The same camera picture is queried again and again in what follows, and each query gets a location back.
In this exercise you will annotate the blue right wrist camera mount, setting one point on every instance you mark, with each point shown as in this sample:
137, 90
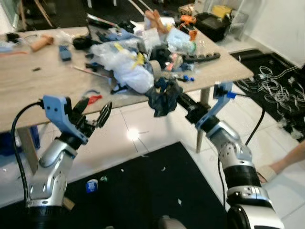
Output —
215, 109

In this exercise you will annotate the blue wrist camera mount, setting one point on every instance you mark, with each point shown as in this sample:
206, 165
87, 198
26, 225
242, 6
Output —
57, 109
215, 109

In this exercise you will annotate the black trash bag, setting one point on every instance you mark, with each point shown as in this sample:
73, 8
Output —
164, 98

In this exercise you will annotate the beige cylinder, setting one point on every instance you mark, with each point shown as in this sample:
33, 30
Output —
42, 43

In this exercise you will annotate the beige tape roll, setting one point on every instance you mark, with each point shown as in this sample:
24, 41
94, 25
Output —
156, 68

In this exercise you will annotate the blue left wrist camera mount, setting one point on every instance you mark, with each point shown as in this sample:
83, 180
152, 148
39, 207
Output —
57, 109

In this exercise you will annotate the black carry bag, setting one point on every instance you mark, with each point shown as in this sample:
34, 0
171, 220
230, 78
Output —
212, 26

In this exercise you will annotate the light wooden table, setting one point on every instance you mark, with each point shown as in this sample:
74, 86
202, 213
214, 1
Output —
47, 81

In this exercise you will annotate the thin wooden stick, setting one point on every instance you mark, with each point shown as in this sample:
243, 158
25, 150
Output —
88, 71

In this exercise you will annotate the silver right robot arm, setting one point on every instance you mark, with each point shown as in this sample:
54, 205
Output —
233, 152

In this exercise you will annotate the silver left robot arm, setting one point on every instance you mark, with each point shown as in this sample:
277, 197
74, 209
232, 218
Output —
50, 176

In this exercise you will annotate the orange power drill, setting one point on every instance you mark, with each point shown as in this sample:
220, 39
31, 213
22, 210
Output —
188, 20

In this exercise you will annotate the white plastic bag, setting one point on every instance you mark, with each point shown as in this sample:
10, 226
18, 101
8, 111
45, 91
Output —
131, 71

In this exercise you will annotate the light blue plastic packet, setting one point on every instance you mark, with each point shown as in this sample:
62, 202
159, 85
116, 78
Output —
180, 40

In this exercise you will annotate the small black clip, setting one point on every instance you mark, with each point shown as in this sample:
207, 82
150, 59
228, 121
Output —
36, 69

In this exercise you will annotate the blue box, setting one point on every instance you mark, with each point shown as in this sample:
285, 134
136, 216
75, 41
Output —
9, 143

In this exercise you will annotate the skin-coloured dummy hand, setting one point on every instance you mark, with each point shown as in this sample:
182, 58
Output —
156, 21

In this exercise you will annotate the brown cardboard piece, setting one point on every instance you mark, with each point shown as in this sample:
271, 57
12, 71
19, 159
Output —
68, 203

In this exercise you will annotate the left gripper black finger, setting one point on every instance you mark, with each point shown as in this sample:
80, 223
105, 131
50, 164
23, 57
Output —
83, 107
105, 114

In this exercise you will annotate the blue-grey small device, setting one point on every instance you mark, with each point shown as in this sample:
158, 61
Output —
65, 53

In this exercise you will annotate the yellow box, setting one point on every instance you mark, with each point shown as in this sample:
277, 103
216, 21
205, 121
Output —
221, 10

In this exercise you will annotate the black power strip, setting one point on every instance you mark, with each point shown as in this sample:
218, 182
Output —
202, 57

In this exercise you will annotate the person's foot in beige slipper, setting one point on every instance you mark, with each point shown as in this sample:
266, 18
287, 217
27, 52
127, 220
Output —
281, 164

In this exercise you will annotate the grey robot leg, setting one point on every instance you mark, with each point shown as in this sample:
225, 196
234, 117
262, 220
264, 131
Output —
171, 223

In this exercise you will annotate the plain black floor mat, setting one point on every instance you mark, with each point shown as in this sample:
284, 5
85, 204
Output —
143, 191

